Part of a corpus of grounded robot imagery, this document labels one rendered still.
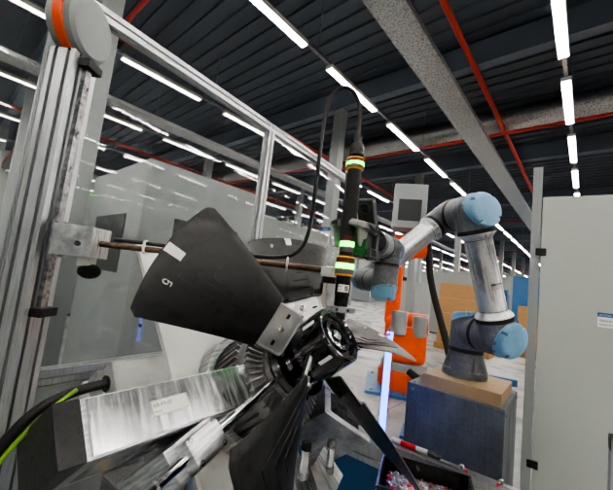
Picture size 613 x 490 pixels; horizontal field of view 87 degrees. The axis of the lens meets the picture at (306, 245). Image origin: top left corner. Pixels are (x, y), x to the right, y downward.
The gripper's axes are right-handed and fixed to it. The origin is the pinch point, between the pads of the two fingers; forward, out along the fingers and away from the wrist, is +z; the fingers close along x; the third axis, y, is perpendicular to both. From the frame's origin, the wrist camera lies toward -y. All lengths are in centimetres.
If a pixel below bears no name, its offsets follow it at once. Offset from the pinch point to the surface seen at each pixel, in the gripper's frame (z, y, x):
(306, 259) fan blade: -5.2, 9.3, 12.3
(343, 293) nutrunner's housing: -1.8, 16.5, -1.5
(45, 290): 36, 25, 55
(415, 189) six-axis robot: -367, -126, 100
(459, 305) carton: -792, 31, 103
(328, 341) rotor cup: 11.6, 25.2, -6.5
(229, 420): 26.7, 37.3, 0.5
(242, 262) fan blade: 22.5, 12.9, 7.1
